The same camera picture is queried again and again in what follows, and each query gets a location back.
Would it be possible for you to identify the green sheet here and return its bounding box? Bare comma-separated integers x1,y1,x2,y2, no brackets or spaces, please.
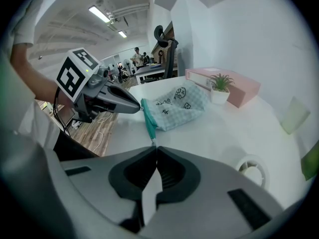
300,142,319,182

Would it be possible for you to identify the white floor cable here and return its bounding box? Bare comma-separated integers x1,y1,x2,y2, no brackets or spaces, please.
91,113,113,154

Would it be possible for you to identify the standing fan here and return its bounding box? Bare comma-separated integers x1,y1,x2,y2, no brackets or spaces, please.
123,58,133,79

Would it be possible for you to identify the grey gripper camera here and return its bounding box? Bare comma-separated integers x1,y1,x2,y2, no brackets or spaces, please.
87,64,109,89

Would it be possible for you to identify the black office chair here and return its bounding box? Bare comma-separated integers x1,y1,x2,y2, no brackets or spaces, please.
142,25,179,84

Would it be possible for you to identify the white round vented disc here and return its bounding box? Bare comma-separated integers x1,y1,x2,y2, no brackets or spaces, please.
235,154,270,189

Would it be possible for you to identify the small plant in white pot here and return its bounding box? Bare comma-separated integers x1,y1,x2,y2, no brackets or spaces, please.
208,73,235,106

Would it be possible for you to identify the pale green translucent card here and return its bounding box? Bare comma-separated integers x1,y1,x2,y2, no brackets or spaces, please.
280,96,311,135

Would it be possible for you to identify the white background table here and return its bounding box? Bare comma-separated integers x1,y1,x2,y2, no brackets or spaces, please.
133,65,166,85

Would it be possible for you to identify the person's left forearm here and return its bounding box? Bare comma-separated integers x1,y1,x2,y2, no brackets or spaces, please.
9,42,75,114

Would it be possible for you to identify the pink flat box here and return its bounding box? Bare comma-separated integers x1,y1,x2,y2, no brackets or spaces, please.
185,67,262,109

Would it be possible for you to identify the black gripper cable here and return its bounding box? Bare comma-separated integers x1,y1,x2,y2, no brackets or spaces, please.
52,87,71,135

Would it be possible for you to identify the person's white shirt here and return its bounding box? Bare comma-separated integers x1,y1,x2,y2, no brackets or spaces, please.
0,0,60,159

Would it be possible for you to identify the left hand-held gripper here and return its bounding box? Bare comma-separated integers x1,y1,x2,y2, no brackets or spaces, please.
55,47,142,124

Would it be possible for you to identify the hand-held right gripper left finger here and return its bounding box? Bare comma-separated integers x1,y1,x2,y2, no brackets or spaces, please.
59,145,158,228

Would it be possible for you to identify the teal checked fabric pouch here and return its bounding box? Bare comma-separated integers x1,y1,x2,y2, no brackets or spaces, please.
140,80,210,145

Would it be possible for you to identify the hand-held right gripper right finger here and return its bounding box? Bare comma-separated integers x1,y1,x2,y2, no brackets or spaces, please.
139,145,285,239

